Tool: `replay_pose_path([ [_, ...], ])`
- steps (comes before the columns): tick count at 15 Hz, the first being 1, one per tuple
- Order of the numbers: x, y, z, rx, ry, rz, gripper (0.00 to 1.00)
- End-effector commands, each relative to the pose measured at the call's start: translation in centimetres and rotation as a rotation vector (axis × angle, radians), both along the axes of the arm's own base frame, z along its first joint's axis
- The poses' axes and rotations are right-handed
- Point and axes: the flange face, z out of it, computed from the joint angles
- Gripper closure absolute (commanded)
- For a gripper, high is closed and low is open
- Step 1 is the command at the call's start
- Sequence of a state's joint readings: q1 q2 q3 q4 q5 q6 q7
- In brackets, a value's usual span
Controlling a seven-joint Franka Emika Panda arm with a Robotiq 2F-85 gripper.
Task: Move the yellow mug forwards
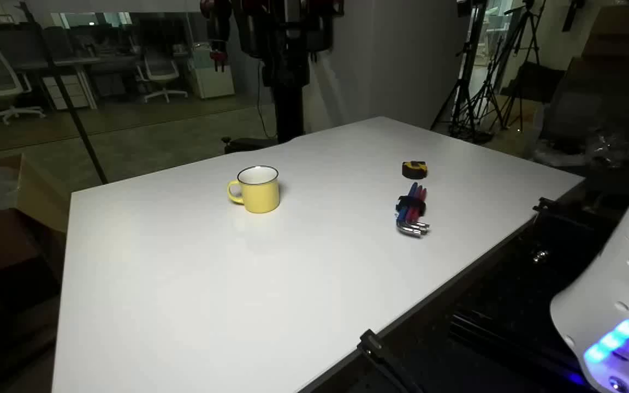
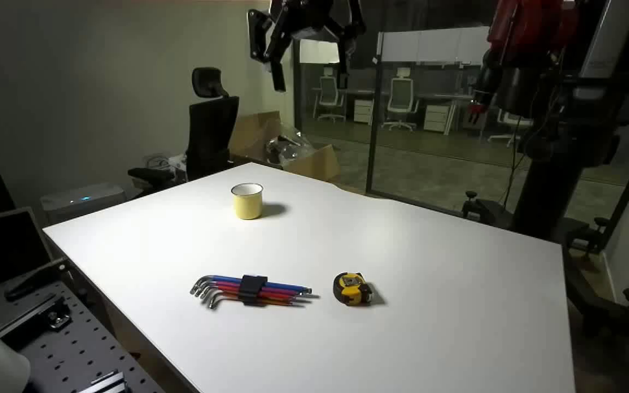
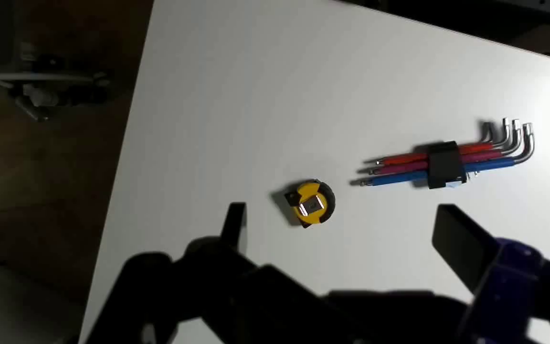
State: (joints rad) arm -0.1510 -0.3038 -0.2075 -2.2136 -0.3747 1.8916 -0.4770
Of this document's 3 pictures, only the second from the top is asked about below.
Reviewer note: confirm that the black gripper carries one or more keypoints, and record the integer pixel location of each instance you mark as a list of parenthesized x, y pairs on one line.
[(285, 20)]

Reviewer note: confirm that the yellow mug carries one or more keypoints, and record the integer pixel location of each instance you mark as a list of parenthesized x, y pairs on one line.
[(247, 201)]

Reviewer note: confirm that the white office chair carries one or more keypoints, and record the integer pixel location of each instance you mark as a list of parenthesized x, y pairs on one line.
[(328, 102), (400, 103)]

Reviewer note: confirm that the cardboard box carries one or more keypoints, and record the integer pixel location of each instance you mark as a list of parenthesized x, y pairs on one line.
[(263, 139)]

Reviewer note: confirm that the black office chair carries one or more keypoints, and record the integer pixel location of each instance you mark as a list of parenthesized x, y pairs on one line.
[(210, 130)]

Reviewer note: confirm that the red black robot stand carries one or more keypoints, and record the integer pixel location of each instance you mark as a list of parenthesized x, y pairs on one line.
[(564, 69)]

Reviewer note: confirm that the yellow black tape measure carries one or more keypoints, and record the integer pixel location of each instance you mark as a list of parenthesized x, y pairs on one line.
[(352, 288)]

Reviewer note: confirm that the hex key set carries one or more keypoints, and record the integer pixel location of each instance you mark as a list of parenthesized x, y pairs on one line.
[(249, 290)]

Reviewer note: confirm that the black perforated side table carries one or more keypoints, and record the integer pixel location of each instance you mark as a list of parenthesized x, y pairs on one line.
[(43, 320)]

